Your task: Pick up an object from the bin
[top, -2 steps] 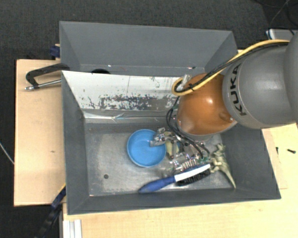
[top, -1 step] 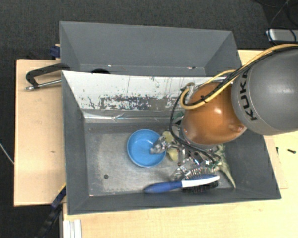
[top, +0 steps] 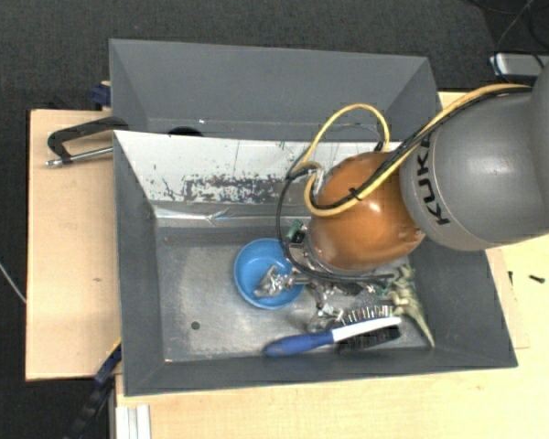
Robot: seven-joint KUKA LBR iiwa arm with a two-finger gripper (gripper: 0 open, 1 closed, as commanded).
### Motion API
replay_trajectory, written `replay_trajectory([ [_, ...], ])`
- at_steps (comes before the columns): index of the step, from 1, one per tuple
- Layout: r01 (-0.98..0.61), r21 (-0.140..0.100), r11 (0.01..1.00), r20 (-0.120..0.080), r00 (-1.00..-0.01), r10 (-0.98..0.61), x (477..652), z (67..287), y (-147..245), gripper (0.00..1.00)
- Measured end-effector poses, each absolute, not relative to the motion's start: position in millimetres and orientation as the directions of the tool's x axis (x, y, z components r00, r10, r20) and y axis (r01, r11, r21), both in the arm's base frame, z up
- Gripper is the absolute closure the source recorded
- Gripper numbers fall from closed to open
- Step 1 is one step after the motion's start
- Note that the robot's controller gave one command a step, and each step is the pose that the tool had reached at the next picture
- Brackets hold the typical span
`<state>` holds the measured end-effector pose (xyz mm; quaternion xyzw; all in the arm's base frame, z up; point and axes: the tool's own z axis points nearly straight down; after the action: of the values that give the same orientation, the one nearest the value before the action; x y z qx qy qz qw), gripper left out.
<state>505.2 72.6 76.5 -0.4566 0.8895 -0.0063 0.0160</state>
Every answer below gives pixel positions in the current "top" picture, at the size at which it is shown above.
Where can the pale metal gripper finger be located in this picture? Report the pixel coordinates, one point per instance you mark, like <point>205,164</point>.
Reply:
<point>269,291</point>
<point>274,276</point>

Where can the blue bowl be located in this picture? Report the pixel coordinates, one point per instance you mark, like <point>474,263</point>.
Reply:
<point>251,263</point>

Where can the grey metal bin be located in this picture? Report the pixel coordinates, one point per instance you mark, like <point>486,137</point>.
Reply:
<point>210,291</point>

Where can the blue and white brush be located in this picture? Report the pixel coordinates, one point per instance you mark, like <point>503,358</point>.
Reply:
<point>302,342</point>

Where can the clear brush with metal bristles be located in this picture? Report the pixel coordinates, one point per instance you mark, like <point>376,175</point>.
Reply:
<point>370,313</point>

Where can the cream and green toy animal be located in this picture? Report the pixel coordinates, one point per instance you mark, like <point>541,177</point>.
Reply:
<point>416,311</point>

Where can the black round object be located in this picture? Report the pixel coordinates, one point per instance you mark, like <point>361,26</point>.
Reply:
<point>184,131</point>

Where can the pale flat board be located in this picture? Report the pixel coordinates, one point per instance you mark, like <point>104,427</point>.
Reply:
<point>68,245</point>

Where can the small black screw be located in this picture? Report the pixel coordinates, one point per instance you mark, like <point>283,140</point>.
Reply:
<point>538,279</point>

